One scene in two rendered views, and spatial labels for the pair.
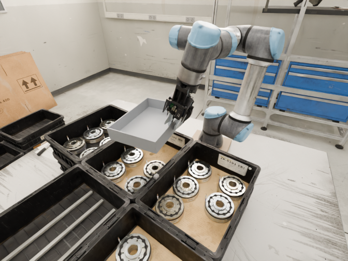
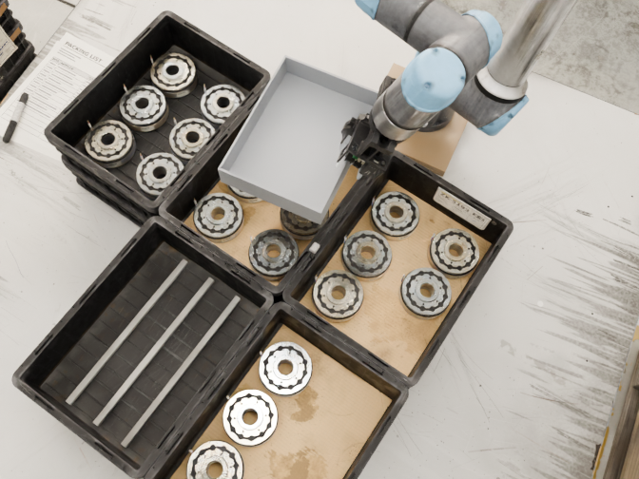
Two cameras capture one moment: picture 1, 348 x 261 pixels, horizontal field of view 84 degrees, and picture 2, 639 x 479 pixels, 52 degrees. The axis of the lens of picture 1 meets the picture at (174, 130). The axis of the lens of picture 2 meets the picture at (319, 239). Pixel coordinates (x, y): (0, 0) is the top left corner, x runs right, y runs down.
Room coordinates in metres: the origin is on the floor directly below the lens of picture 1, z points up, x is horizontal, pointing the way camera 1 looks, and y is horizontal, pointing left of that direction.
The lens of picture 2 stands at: (0.03, 0.12, 2.12)
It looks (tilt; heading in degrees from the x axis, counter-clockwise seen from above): 68 degrees down; 352
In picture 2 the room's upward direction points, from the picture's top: 7 degrees clockwise
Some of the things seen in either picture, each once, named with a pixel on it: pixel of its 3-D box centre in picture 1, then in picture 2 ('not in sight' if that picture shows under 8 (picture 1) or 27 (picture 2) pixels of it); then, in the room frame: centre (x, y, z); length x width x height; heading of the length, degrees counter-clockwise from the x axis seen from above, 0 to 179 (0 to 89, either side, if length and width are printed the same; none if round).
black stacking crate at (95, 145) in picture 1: (100, 136); (164, 119); (0.80, 0.38, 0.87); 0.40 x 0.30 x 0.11; 144
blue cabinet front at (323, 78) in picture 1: (318, 92); not in sight; (1.92, -1.55, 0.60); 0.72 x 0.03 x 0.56; 64
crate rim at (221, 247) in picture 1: (202, 184); (400, 261); (0.45, -0.10, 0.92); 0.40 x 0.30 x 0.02; 144
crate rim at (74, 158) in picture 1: (98, 128); (161, 105); (0.80, 0.38, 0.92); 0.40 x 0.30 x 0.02; 144
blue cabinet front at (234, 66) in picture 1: (242, 80); not in sight; (2.27, -0.83, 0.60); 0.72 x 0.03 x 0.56; 64
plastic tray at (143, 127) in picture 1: (151, 120); (301, 137); (0.64, 0.09, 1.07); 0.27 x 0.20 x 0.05; 154
